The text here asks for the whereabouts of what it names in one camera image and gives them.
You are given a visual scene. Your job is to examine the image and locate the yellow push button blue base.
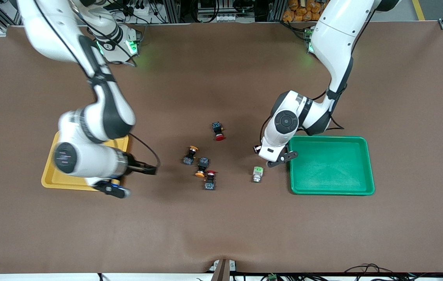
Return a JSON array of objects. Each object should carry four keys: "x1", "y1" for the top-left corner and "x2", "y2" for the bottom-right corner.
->
[
  {"x1": 195, "y1": 157, "x2": 210, "y2": 178},
  {"x1": 183, "y1": 146, "x2": 199, "y2": 165}
]

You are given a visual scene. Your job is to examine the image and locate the green plastic tray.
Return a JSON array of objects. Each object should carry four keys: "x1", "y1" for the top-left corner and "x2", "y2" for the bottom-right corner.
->
[{"x1": 288, "y1": 136, "x2": 375, "y2": 196}]

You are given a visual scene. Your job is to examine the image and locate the yellow plastic tray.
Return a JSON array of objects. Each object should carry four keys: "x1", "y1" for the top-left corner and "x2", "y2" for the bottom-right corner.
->
[{"x1": 41, "y1": 131, "x2": 129, "y2": 192}]

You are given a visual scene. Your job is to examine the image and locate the brown table mat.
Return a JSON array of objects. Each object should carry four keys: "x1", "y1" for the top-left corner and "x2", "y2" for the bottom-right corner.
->
[{"x1": 0, "y1": 21, "x2": 443, "y2": 274}]

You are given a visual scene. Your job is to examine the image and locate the orange bag pile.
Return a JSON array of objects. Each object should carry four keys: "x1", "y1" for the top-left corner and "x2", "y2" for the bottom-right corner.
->
[{"x1": 283, "y1": 0, "x2": 329, "y2": 22}]

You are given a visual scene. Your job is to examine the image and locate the white power strip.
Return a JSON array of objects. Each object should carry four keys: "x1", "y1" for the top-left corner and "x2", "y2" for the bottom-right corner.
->
[{"x1": 197, "y1": 14, "x2": 238, "y2": 23}]

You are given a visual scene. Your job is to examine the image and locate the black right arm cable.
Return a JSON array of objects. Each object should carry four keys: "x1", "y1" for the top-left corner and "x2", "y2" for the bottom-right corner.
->
[{"x1": 128, "y1": 133, "x2": 162, "y2": 169}]

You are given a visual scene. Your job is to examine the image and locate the metal table clamp bracket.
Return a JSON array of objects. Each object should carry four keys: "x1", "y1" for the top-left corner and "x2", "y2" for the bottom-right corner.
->
[{"x1": 210, "y1": 259, "x2": 237, "y2": 281}]

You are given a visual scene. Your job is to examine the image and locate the black cable bundle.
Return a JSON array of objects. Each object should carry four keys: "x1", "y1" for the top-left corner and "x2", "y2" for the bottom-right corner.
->
[{"x1": 344, "y1": 263, "x2": 443, "y2": 281}]

